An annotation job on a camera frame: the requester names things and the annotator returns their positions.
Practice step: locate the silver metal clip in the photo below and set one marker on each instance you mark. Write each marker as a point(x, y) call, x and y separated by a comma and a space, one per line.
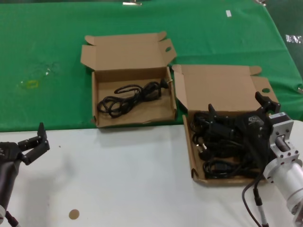
point(260, 2)
point(131, 3)

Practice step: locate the round brown cardboard disc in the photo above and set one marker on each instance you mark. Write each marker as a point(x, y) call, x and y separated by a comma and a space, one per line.
point(73, 214)

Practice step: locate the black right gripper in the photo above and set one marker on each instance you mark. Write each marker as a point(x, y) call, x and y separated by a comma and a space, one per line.
point(253, 128)

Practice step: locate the cardboard box with straight lid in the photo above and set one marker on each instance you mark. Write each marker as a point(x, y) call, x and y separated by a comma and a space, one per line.
point(132, 59)

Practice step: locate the shiny silver foil piece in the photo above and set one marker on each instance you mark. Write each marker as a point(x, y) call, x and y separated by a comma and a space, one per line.
point(293, 39)

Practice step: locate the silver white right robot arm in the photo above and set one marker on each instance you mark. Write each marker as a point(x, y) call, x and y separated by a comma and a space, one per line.
point(291, 175)

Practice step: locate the green table cloth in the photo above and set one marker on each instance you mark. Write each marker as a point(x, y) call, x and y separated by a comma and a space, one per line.
point(47, 35)

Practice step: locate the cardboard box with creased lid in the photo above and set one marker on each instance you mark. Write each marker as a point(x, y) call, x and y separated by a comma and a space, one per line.
point(217, 87)

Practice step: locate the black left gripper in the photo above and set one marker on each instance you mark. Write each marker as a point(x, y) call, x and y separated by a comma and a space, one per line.
point(8, 152)

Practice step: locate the small white paper scrap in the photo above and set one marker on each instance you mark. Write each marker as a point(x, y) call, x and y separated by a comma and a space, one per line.
point(47, 72)

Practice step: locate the white tape strip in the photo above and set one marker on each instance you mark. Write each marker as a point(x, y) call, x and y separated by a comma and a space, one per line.
point(228, 13)

